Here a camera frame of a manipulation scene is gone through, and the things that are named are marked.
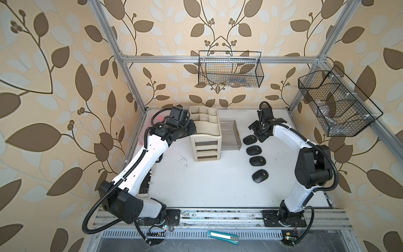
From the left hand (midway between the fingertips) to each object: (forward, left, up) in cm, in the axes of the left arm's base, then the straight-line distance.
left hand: (192, 125), depth 76 cm
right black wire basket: (+4, -71, +8) cm, 72 cm away
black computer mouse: (+9, -36, -25) cm, 45 cm away
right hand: (+9, -35, -16) cm, 40 cm away
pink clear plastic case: (-3, +17, +9) cm, 19 cm away
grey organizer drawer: (+6, -22, -18) cm, 29 cm away
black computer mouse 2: (+2, -37, -26) cm, 45 cm away
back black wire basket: (+40, -22, +8) cm, 46 cm away
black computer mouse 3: (-6, -38, -25) cm, 45 cm away
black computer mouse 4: (-15, -38, -25) cm, 48 cm away
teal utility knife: (-43, -16, -26) cm, 53 cm away
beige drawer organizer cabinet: (-4, -7, -8) cm, 12 cm away
